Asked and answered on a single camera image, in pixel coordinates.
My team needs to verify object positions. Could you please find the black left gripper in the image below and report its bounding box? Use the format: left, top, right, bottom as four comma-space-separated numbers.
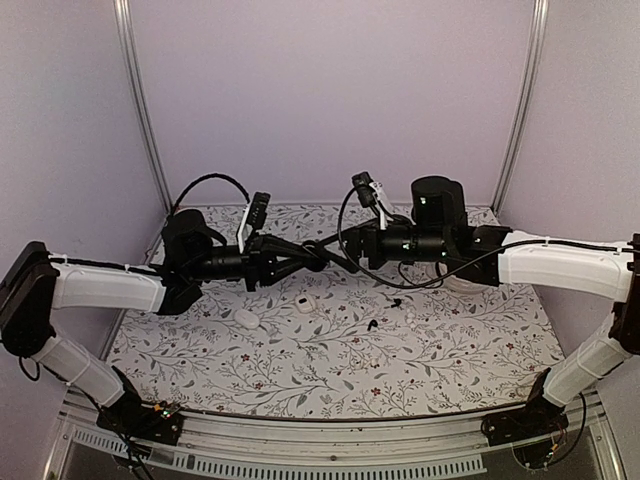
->
187, 234, 312, 293

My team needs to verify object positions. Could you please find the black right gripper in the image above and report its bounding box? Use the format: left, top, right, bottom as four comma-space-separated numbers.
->
316, 216, 451, 272

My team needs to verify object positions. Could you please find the black earbud charging case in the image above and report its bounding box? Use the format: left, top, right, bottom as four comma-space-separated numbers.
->
302, 240, 328, 272

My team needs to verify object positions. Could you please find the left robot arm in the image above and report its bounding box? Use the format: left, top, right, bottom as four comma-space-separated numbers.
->
1, 209, 327, 434

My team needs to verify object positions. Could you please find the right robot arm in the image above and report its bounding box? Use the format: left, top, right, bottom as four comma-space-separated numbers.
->
329, 172, 639, 436

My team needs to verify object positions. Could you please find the white open earbud case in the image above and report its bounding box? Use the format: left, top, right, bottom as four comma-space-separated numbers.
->
294, 295, 316, 314

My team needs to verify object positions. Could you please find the white closed earbud case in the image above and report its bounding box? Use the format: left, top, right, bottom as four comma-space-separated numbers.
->
234, 309, 261, 330

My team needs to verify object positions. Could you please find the floral patterned table mat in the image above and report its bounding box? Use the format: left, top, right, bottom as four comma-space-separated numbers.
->
105, 202, 566, 420

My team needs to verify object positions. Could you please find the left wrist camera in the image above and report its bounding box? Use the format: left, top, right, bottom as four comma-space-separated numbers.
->
236, 192, 271, 253

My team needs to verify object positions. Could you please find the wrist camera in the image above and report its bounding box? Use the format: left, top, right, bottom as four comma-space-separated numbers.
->
351, 172, 395, 230
236, 192, 271, 253

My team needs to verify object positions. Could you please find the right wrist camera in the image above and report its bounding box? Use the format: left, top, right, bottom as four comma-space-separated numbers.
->
351, 172, 395, 230

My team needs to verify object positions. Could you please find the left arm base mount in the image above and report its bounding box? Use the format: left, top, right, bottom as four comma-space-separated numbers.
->
96, 367, 184, 446

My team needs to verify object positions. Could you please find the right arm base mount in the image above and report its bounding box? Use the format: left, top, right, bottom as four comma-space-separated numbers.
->
480, 368, 569, 446

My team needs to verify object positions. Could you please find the left aluminium frame post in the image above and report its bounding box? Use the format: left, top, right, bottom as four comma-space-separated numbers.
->
113, 0, 172, 213

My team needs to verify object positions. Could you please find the aluminium frame post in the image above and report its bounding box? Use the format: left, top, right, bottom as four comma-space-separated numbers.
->
113, 0, 172, 213
491, 0, 549, 217

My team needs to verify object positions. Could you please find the right aluminium frame post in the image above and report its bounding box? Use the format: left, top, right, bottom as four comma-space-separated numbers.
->
491, 0, 549, 217

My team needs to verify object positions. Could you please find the front aluminium rail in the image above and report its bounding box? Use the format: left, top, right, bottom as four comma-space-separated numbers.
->
43, 391, 628, 479

